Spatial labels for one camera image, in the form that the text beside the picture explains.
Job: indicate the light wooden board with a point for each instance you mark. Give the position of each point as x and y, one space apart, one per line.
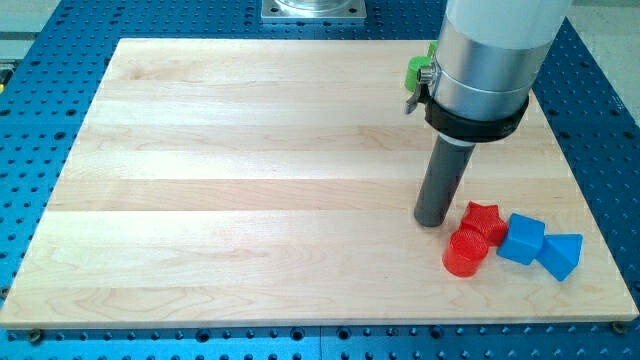
220 183

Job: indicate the green block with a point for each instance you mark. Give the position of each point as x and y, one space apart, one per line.
418 62

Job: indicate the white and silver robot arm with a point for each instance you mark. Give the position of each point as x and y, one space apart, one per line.
489 52

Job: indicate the red cylinder block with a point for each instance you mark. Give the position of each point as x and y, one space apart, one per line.
465 253

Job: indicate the blue cube block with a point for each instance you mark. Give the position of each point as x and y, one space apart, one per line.
524 239

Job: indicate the blue perforated metal table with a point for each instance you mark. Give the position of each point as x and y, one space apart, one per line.
49 93

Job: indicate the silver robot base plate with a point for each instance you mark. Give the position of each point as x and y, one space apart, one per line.
313 10

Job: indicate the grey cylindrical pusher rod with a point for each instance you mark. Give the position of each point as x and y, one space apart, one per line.
445 170

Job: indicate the red star block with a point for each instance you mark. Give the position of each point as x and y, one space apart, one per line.
485 220

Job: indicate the blue triangular prism block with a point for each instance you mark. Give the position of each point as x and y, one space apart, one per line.
560 254

